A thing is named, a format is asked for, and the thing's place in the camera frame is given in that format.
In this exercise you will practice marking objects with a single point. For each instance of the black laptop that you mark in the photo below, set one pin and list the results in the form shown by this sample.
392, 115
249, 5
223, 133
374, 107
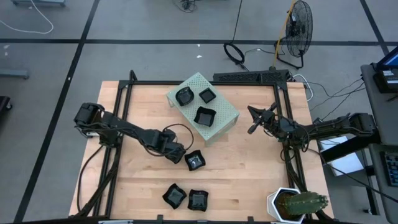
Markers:
388, 77

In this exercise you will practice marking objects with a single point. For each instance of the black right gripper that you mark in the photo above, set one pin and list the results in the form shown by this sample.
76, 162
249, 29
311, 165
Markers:
271, 123

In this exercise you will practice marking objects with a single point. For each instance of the black wavy square mini plate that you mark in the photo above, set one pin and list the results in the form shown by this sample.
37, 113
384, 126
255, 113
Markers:
205, 117
174, 196
195, 160
198, 200

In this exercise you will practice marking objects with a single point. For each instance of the black floor fan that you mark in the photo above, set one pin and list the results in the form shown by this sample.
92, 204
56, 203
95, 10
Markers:
298, 31

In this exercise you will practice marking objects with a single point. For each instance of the grey furniture base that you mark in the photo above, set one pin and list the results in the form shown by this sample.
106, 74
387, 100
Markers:
37, 2

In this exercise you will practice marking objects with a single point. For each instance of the black cart beam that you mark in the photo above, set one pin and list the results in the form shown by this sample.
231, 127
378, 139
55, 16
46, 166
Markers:
351, 146

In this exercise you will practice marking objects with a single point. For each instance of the black aluminium table frame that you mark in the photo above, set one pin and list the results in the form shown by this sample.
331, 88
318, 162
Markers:
149, 82

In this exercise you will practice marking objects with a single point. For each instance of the white hexagonal plant pot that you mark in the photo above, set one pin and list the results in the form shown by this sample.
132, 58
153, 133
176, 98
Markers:
272, 202

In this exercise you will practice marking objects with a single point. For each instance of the black caster foot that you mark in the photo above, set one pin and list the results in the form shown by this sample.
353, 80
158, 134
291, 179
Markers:
3, 104

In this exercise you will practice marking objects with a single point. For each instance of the small square black plate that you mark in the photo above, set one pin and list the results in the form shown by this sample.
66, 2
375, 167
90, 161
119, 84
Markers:
207, 95

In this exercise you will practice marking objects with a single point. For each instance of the pale green perforated metal shelf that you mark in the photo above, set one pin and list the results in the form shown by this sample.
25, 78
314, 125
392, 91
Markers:
225, 119

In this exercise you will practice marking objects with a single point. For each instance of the grey floor bar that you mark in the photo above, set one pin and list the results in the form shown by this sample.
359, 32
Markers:
14, 74

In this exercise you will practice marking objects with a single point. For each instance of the green cactus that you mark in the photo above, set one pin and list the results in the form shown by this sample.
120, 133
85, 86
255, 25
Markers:
303, 203

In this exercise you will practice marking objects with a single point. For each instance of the black perforated metal box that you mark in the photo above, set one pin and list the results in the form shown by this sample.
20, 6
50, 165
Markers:
248, 76

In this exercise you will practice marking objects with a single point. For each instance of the black round cup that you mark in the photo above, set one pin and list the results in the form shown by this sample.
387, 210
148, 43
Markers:
184, 96

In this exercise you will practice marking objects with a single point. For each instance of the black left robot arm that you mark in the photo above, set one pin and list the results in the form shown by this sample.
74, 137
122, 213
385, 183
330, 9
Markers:
124, 129

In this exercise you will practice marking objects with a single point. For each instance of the grey side cart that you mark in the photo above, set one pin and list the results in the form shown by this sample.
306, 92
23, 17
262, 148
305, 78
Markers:
382, 102

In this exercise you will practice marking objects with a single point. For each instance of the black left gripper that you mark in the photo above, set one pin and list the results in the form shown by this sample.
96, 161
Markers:
171, 146

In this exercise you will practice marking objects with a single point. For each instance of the black keypad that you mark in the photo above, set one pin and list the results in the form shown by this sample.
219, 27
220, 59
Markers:
392, 169

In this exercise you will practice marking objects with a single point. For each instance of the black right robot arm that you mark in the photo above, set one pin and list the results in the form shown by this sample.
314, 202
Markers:
329, 127

